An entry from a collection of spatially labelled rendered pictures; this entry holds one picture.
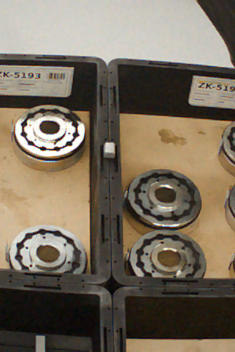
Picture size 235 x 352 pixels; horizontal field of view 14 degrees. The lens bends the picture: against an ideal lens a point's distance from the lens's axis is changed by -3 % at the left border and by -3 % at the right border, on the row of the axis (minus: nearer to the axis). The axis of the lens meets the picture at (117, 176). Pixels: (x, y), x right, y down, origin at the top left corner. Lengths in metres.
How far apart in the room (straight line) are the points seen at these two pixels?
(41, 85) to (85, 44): 0.37
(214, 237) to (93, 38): 0.59
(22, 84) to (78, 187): 0.18
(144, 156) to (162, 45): 0.43
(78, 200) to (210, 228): 0.19
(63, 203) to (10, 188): 0.08
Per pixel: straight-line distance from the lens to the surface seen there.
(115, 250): 1.19
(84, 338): 1.23
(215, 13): 1.06
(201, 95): 1.46
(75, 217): 1.34
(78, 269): 1.25
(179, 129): 1.47
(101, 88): 1.39
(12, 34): 1.80
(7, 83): 1.44
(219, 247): 1.34
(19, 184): 1.37
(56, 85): 1.44
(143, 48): 1.80
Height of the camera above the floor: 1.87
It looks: 48 degrees down
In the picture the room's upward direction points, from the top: 9 degrees clockwise
